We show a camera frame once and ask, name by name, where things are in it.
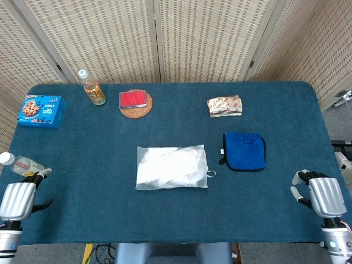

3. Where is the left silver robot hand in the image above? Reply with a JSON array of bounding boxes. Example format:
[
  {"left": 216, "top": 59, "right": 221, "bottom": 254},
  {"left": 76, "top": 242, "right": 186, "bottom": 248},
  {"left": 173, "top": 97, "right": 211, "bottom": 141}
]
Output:
[{"left": 0, "top": 168, "right": 54, "bottom": 222}]

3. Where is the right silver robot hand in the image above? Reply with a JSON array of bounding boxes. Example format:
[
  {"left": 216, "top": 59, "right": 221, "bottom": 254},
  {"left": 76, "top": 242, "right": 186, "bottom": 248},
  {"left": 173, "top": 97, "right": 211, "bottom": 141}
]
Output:
[{"left": 290, "top": 169, "right": 348, "bottom": 219}]

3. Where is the translucent white plastic bag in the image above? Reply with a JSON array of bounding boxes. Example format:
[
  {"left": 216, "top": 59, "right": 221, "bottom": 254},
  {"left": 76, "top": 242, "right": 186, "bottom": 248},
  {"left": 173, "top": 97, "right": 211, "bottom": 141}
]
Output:
[{"left": 135, "top": 144, "right": 217, "bottom": 191}]

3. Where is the white cloth garment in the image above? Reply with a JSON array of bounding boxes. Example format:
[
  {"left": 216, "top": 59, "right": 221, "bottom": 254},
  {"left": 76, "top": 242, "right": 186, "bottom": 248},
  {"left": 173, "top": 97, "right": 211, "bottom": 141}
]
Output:
[{"left": 137, "top": 147, "right": 208, "bottom": 189}]

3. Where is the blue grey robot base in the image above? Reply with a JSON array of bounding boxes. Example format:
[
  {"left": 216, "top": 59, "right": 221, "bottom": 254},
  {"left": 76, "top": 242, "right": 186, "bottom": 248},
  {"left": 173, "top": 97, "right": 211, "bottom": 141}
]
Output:
[{"left": 114, "top": 242, "right": 234, "bottom": 264}]

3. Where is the clear water bottle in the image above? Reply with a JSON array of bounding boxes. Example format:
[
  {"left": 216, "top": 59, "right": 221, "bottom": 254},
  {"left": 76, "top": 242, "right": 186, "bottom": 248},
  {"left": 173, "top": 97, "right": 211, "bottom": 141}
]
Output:
[{"left": 0, "top": 152, "right": 46, "bottom": 177}]

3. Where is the black floor device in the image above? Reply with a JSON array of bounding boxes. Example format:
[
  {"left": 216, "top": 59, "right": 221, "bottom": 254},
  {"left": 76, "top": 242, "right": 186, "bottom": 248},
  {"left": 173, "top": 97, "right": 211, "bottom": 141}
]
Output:
[{"left": 331, "top": 140, "right": 352, "bottom": 160}]

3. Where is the blue cookie box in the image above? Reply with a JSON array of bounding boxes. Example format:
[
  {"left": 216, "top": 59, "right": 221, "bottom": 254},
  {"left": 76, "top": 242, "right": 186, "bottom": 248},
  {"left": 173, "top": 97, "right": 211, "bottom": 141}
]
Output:
[{"left": 16, "top": 95, "right": 67, "bottom": 129}]

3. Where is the blue folded towel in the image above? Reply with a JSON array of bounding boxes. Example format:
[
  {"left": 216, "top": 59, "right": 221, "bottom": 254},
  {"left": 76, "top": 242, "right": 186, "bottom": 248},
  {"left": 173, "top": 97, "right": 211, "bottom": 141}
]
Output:
[{"left": 218, "top": 131, "right": 267, "bottom": 172}]

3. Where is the white power strip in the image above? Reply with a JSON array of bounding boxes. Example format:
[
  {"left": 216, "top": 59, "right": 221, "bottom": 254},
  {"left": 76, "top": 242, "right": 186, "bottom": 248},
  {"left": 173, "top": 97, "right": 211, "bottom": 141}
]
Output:
[{"left": 334, "top": 90, "right": 352, "bottom": 108}]

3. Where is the dark blue table cover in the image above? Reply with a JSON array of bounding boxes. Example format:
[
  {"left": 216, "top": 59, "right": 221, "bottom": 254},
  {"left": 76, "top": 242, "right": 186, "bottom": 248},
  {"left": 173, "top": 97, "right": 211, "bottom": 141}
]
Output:
[{"left": 0, "top": 81, "right": 352, "bottom": 245}]

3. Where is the orange drink bottle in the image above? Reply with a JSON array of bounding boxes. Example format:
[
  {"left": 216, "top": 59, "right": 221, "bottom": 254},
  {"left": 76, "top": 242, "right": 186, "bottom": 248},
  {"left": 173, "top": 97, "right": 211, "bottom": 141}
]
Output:
[{"left": 78, "top": 69, "right": 107, "bottom": 106}]

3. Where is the foil wrapped burger packet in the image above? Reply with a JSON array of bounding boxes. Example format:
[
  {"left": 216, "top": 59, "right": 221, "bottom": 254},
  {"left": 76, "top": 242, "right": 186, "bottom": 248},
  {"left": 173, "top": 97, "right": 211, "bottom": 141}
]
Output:
[{"left": 206, "top": 95, "right": 243, "bottom": 118}]

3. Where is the woven folding screen panel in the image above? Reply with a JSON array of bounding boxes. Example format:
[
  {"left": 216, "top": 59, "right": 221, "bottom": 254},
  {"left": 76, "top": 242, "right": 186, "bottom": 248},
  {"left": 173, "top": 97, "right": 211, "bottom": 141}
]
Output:
[
  {"left": 13, "top": 0, "right": 162, "bottom": 84},
  {"left": 244, "top": 0, "right": 352, "bottom": 111},
  {"left": 153, "top": 0, "right": 278, "bottom": 83},
  {"left": 0, "top": 0, "right": 75, "bottom": 171}
]

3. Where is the round cork coaster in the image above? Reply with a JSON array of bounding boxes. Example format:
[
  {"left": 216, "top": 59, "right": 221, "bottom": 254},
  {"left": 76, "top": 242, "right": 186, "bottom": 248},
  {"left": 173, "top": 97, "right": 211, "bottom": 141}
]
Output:
[{"left": 120, "top": 89, "right": 153, "bottom": 119}]

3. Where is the red card case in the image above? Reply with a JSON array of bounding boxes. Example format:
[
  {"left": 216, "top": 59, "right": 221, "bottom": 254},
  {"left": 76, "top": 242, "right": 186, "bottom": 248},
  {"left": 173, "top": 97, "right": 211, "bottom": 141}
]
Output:
[{"left": 118, "top": 89, "right": 149, "bottom": 109}]

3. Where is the floor cable bundle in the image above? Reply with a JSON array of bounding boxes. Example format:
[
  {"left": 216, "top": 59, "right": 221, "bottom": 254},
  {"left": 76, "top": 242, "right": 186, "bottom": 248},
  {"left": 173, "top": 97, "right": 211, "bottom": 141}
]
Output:
[{"left": 92, "top": 243, "right": 118, "bottom": 264}]

